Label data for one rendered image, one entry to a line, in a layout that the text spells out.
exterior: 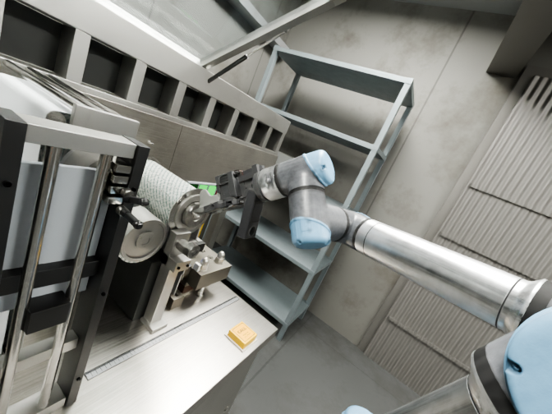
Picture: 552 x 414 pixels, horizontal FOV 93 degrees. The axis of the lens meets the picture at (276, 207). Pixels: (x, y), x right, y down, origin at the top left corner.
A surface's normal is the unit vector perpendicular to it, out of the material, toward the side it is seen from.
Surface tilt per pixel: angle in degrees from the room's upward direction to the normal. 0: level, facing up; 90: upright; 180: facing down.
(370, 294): 90
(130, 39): 90
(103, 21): 90
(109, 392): 0
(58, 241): 90
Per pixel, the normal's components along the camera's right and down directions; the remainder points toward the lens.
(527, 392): -0.71, -0.28
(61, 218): 0.78, 0.45
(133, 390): 0.39, -0.89
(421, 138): -0.48, 0.02
